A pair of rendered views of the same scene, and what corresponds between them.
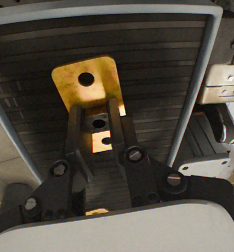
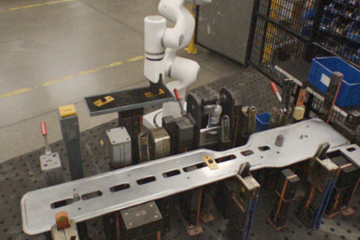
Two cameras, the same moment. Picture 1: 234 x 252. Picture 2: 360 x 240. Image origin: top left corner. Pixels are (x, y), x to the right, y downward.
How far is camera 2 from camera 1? 1.54 m
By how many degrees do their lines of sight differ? 87
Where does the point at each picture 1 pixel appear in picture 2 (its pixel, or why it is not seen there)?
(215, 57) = (165, 119)
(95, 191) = (125, 97)
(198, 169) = (121, 132)
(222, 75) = (160, 128)
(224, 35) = (171, 118)
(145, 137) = (150, 99)
